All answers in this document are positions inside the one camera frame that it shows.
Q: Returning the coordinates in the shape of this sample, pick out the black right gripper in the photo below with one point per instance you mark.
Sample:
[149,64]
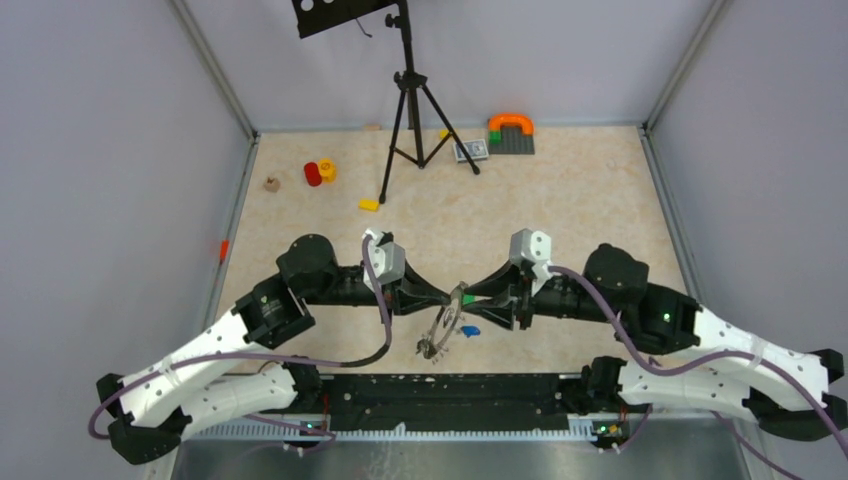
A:
[506,284]

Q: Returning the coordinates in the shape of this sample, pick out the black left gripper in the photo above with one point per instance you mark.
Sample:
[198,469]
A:
[410,294]

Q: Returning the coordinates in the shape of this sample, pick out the blue plastic key tag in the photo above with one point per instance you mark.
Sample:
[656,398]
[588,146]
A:
[470,331]

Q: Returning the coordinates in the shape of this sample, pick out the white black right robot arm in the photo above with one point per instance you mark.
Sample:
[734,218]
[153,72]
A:
[681,354]

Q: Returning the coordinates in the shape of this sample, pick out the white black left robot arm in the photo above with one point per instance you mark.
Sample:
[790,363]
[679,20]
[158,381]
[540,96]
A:
[233,368]

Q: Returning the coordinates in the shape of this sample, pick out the yellow lego brick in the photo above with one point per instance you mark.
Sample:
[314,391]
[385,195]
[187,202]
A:
[369,205]

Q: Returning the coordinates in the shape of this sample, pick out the blue playing card box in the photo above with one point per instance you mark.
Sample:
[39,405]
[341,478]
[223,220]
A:
[477,150]

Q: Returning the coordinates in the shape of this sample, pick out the yellow plastic cylinder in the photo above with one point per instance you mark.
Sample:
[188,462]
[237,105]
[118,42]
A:
[327,170]

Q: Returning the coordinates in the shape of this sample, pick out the grey lego baseplate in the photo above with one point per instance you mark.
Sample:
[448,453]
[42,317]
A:
[513,143]

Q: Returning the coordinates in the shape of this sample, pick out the red plastic cylinder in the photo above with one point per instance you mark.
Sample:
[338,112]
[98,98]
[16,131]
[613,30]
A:
[312,174]

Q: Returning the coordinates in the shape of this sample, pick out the orange plastic arch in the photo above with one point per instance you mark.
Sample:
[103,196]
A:
[523,122]

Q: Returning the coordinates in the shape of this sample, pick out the small wooden block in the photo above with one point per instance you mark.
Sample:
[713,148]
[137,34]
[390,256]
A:
[272,184]

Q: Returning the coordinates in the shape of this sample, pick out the black tripod stand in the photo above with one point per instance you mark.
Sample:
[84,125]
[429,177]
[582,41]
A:
[410,82]

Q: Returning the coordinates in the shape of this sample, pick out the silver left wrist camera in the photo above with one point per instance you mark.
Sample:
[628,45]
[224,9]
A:
[384,257]

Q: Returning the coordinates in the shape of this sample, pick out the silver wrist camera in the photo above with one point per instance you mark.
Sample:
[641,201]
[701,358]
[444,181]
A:
[384,257]
[532,249]

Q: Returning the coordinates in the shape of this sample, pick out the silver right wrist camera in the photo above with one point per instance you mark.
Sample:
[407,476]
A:
[532,249]

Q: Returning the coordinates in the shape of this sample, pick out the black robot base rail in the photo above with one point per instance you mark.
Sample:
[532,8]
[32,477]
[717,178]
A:
[474,404]

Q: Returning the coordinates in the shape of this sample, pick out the black perforated mount plate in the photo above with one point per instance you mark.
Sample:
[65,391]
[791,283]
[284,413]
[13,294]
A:
[316,16]

